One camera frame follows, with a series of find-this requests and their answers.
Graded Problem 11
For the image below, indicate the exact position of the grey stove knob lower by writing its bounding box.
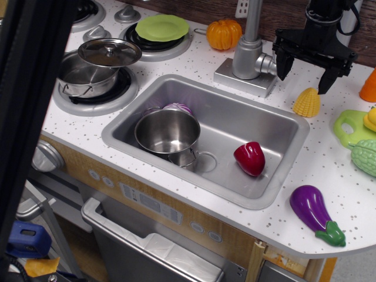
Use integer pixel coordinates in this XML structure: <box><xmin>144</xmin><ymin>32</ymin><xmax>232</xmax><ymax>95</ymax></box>
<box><xmin>83</xmin><ymin>25</ymin><xmax>112</xmax><ymax>42</ymax></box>

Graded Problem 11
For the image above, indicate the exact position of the yellow toy corn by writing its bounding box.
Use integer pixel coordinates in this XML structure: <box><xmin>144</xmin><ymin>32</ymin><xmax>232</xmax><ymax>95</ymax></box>
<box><xmin>293</xmin><ymin>88</ymin><xmax>321</xmax><ymax>118</ymax></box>

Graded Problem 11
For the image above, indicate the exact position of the steel pot lid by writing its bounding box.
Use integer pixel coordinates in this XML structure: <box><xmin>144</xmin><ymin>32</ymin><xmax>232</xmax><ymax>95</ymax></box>
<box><xmin>78</xmin><ymin>38</ymin><xmax>142</xmax><ymax>68</ymax></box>

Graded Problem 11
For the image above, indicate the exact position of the grey toy sink basin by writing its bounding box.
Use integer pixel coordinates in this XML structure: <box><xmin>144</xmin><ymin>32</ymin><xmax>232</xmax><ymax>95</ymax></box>
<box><xmin>102</xmin><ymin>75</ymin><xmax>310</xmax><ymax>210</ymax></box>

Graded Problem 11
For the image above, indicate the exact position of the yellow toy vegetable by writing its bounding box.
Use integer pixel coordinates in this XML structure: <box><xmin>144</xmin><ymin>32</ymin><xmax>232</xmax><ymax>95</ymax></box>
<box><xmin>363</xmin><ymin>108</ymin><xmax>376</xmax><ymax>132</ymax></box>

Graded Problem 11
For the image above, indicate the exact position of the green toy bitter gourd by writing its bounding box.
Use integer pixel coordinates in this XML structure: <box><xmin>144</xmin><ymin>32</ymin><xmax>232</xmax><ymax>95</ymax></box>
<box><xmin>349</xmin><ymin>139</ymin><xmax>375</xmax><ymax>177</ymax></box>

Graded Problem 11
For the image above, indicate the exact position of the stove burner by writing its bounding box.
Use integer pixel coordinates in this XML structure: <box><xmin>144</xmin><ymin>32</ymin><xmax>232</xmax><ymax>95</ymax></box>
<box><xmin>70</xmin><ymin>0</ymin><xmax>106</xmax><ymax>33</ymax></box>
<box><xmin>52</xmin><ymin>67</ymin><xmax>139</xmax><ymax>117</ymax></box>
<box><xmin>119</xmin><ymin>23</ymin><xmax>190</xmax><ymax>62</ymax></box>

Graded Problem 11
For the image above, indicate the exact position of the back right stove burner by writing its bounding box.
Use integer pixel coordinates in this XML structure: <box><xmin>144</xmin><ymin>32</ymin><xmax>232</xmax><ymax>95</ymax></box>
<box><xmin>119</xmin><ymin>23</ymin><xmax>190</xmax><ymax>62</ymax></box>

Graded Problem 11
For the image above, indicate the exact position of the green toy cutting board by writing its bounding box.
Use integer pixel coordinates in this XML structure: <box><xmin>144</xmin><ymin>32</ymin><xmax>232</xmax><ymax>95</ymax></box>
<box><xmin>333</xmin><ymin>110</ymin><xmax>375</xmax><ymax>149</ymax></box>

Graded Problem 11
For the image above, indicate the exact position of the steel pot on stove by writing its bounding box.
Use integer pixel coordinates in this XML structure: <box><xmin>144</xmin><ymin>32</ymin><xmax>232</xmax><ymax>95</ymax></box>
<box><xmin>57</xmin><ymin>51</ymin><xmax>119</xmax><ymax>98</ymax></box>

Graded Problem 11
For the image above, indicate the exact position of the green plastic plate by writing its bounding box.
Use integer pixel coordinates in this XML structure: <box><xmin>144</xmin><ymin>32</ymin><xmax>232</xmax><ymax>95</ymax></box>
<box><xmin>135</xmin><ymin>15</ymin><xmax>190</xmax><ymax>42</ymax></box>

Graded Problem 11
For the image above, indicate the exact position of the grey oven handle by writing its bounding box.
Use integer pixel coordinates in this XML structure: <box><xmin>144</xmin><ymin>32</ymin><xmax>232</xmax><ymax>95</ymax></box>
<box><xmin>16</xmin><ymin>199</ymin><xmax>52</xmax><ymax>221</ymax></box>

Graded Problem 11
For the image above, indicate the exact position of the grey stove knob upper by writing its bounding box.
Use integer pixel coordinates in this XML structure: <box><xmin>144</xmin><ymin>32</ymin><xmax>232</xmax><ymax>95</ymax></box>
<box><xmin>114</xmin><ymin>5</ymin><xmax>141</xmax><ymax>24</ymax></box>

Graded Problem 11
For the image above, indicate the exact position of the grey dishwasher door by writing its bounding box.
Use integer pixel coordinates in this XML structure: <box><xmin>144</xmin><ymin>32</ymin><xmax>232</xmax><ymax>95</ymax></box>
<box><xmin>81</xmin><ymin>197</ymin><xmax>247</xmax><ymax>281</ymax></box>

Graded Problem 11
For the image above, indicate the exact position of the orange toy carrot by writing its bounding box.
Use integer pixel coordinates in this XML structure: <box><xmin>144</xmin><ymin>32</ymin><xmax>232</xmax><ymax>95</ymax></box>
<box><xmin>359</xmin><ymin>69</ymin><xmax>376</xmax><ymax>102</ymax></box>

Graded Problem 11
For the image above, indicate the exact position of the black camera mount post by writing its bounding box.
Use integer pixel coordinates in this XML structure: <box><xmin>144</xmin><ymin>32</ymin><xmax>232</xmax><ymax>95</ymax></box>
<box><xmin>1</xmin><ymin>1</ymin><xmax>78</xmax><ymax>281</ymax></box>

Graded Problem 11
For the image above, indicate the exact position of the back left stove burner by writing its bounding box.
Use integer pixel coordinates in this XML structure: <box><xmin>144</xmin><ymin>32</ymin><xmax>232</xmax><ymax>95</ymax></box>
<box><xmin>70</xmin><ymin>0</ymin><xmax>106</xmax><ymax>33</ymax></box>

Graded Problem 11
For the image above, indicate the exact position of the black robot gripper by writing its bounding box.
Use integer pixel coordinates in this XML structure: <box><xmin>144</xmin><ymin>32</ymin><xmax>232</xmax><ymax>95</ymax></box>
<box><xmin>273</xmin><ymin>19</ymin><xmax>358</xmax><ymax>95</ymax></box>

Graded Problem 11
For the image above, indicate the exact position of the steel pot in sink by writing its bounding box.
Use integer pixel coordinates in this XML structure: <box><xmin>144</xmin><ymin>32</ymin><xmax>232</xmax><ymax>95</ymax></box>
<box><xmin>134</xmin><ymin>108</ymin><xmax>201</xmax><ymax>170</ymax></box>

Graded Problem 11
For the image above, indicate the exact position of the red toy bell pepper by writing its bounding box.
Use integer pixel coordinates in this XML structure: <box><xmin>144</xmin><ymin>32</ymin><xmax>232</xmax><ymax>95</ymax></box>
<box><xmin>233</xmin><ymin>142</ymin><xmax>266</xmax><ymax>177</ymax></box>

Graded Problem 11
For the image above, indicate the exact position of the front left stove burner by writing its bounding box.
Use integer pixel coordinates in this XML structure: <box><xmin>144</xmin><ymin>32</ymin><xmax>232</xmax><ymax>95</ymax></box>
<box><xmin>52</xmin><ymin>67</ymin><xmax>139</xmax><ymax>117</ymax></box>

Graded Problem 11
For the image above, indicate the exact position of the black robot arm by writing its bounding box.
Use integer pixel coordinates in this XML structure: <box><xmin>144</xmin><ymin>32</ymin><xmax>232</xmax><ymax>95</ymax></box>
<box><xmin>273</xmin><ymin>1</ymin><xmax>361</xmax><ymax>95</ymax></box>

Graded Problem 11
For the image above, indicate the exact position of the purple toy cabbage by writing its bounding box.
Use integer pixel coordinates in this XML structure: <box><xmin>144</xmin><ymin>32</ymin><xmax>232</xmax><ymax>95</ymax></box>
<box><xmin>163</xmin><ymin>102</ymin><xmax>193</xmax><ymax>115</ymax></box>

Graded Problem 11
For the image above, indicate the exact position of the grey oven dial knob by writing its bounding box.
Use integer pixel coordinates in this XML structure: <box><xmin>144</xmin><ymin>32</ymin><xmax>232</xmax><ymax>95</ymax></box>
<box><xmin>32</xmin><ymin>140</ymin><xmax>65</xmax><ymax>173</ymax></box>

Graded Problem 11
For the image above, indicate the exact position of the grey stove knob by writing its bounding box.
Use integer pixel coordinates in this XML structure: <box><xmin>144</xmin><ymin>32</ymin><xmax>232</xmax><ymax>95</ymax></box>
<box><xmin>114</xmin><ymin>5</ymin><xmax>141</xmax><ymax>24</ymax></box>
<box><xmin>83</xmin><ymin>25</ymin><xmax>112</xmax><ymax>42</ymax></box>

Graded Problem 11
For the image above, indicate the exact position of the orange toy pumpkin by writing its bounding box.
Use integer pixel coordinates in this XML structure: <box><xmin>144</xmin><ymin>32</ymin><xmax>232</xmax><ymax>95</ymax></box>
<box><xmin>206</xmin><ymin>19</ymin><xmax>243</xmax><ymax>51</ymax></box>

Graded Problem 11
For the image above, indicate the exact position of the blue plastic device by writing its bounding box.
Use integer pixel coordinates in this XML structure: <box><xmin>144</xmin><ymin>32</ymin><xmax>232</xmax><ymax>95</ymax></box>
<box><xmin>5</xmin><ymin>220</ymin><xmax>52</xmax><ymax>259</ymax></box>

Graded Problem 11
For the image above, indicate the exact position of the silver toy faucet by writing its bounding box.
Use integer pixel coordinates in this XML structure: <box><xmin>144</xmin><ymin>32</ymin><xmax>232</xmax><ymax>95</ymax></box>
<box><xmin>213</xmin><ymin>1</ymin><xmax>277</xmax><ymax>98</ymax></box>

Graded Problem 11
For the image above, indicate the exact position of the white wall outlet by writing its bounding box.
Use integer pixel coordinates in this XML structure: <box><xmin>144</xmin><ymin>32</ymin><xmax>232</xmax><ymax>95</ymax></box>
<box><xmin>235</xmin><ymin>0</ymin><xmax>250</xmax><ymax>18</ymax></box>

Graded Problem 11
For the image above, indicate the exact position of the purple toy eggplant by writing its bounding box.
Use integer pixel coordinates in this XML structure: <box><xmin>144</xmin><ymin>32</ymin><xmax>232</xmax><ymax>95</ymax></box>
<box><xmin>289</xmin><ymin>185</ymin><xmax>346</xmax><ymax>247</ymax></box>

